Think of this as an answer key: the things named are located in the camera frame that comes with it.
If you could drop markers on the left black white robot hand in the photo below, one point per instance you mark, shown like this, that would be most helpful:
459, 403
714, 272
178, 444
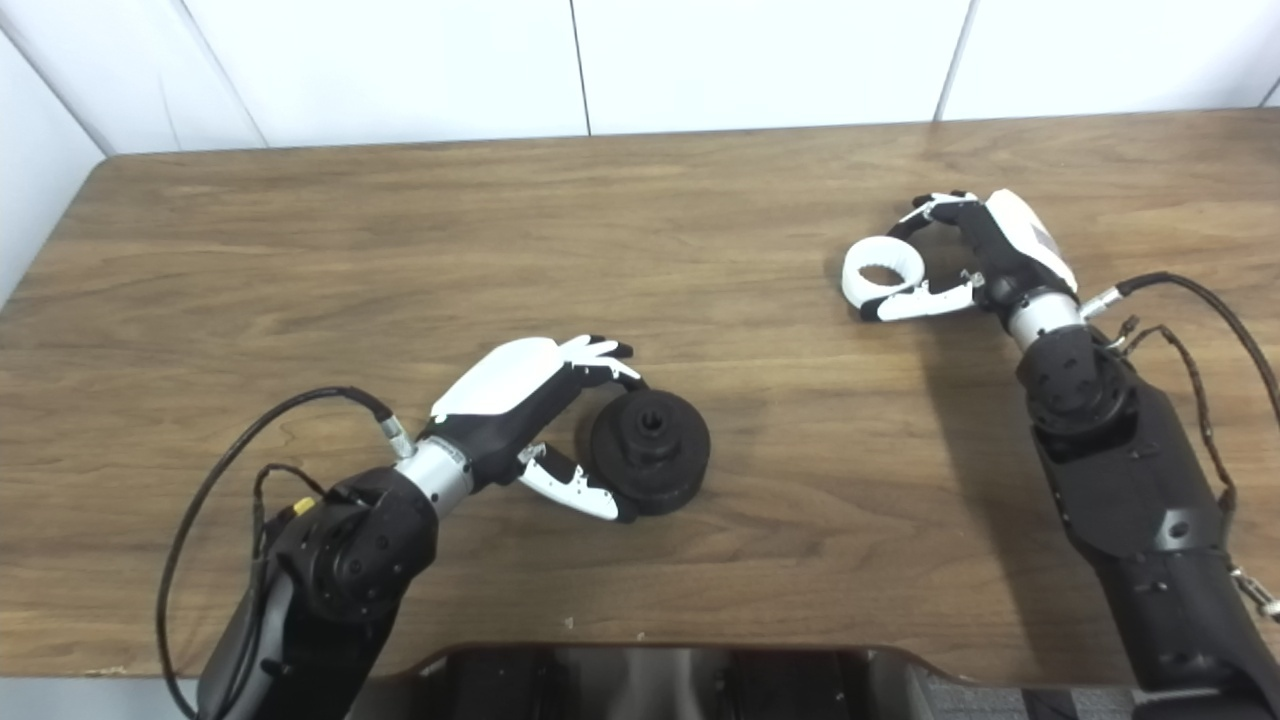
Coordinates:
500, 385

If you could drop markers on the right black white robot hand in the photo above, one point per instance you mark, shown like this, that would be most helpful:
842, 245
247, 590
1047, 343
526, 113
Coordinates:
1010, 260

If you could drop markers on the round black plastic part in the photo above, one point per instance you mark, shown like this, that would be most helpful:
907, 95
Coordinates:
670, 480

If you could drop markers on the black robot torso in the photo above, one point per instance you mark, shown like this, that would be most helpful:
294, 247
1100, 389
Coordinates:
650, 685

